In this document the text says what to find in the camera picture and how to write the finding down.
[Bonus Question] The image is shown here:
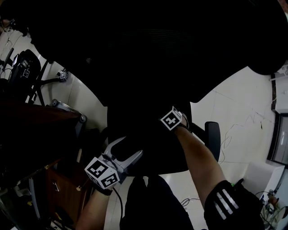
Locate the wooden cabinet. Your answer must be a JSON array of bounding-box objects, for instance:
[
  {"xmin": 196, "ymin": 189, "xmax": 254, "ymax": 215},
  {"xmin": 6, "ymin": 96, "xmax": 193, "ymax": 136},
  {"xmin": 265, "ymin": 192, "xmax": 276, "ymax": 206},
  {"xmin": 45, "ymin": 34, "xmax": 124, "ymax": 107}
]
[{"xmin": 45, "ymin": 157, "xmax": 95, "ymax": 225}]

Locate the black office chair seat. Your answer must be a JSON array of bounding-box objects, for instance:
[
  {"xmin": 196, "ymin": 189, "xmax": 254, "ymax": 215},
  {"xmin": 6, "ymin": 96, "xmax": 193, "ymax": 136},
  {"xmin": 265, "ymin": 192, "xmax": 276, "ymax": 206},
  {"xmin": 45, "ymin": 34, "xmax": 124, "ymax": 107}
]
[{"xmin": 107, "ymin": 98, "xmax": 192, "ymax": 177}]

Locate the person's right forearm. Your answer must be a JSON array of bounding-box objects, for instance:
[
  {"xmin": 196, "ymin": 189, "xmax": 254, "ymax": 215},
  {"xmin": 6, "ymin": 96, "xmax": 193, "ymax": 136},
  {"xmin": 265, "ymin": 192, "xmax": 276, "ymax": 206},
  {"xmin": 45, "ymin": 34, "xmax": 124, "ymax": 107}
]
[{"xmin": 174, "ymin": 113, "xmax": 227, "ymax": 209}]

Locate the black mesh chair backrest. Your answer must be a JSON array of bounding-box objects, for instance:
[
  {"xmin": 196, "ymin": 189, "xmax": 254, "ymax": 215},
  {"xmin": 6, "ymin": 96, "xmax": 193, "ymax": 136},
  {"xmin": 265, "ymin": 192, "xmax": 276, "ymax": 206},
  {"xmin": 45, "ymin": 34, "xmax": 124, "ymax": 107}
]
[{"xmin": 28, "ymin": 0, "xmax": 288, "ymax": 108}]

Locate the white box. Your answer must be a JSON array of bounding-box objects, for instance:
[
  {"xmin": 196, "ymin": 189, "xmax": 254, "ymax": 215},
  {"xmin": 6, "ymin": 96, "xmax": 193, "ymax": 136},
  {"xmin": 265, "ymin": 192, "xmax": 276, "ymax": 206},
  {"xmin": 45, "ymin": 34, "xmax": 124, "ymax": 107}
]
[{"xmin": 244, "ymin": 159, "xmax": 286, "ymax": 203}]

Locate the black wrist strap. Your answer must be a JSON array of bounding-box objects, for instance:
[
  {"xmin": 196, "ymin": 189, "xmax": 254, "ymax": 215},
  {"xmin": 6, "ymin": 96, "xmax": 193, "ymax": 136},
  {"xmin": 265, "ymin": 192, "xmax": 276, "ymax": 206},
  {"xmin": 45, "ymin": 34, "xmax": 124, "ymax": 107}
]
[{"xmin": 94, "ymin": 186, "xmax": 113, "ymax": 196}]

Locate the person's black clothing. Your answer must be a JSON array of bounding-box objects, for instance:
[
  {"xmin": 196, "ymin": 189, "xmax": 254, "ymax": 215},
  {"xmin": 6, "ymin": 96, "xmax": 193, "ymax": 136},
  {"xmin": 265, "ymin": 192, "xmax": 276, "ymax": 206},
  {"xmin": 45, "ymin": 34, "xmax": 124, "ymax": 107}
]
[{"xmin": 120, "ymin": 175, "xmax": 266, "ymax": 230}]

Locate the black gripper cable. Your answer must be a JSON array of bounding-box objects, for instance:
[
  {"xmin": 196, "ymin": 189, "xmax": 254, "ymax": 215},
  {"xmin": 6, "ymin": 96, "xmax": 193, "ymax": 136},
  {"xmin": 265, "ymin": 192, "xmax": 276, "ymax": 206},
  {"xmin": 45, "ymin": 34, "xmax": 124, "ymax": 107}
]
[{"xmin": 112, "ymin": 187, "xmax": 124, "ymax": 225}]

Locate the black chair armrest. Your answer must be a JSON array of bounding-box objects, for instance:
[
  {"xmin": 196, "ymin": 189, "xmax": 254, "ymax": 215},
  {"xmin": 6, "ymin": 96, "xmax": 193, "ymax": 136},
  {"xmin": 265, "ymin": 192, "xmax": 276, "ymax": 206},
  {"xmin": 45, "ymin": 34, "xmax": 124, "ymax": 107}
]
[
  {"xmin": 82, "ymin": 128, "xmax": 108, "ymax": 158},
  {"xmin": 191, "ymin": 121, "xmax": 221, "ymax": 162}
]

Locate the black garment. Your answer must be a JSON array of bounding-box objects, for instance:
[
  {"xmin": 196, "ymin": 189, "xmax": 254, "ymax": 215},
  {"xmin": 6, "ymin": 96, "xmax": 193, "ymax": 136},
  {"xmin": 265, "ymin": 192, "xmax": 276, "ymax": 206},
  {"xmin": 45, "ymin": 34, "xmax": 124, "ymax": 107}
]
[{"xmin": 231, "ymin": 178, "xmax": 264, "ymax": 203}]

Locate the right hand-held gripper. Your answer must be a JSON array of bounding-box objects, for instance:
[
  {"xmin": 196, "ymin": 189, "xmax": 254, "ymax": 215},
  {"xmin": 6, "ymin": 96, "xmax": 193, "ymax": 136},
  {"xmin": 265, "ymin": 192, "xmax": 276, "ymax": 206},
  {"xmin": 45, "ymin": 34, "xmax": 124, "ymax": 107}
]
[{"xmin": 160, "ymin": 106, "xmax": 183, "ymax": 131}]

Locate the dark-framed glass door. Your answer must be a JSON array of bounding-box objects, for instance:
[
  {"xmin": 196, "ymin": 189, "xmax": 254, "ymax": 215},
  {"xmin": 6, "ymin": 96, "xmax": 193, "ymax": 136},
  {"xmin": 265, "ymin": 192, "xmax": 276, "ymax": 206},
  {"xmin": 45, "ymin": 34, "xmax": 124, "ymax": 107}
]
[{"xmin": 266, "ymin": 112, "xmax": 288, "ymax": 167}]

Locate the spare hand-held gripper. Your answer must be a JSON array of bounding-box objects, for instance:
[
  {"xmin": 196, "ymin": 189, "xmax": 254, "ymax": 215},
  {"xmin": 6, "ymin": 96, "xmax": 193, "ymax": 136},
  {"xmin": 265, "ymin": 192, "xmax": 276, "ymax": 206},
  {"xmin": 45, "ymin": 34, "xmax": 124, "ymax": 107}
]
[
  {"xmin": 12, "ymin": 53, "xmax": 32, "ymax": 79},
  {"xmin": 57, "ymin": 69, "xmax": 69, "ymax": 83}
]

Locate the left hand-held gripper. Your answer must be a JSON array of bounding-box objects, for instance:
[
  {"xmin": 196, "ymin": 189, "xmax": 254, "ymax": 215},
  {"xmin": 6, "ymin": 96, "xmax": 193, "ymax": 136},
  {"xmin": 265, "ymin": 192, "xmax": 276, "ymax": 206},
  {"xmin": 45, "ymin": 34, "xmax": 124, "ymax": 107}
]
[{"xmin": 84, "ymin": 136, "xmax": 144, "ymax": 192}]

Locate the person's left forearm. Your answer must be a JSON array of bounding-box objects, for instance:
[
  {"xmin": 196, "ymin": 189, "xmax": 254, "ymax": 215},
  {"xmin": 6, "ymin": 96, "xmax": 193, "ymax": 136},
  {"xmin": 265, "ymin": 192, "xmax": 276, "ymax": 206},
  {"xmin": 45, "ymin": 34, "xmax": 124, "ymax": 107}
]
[{"xmin": 76, "ymin": 190, "xmax": 111, "ymax": 230}]

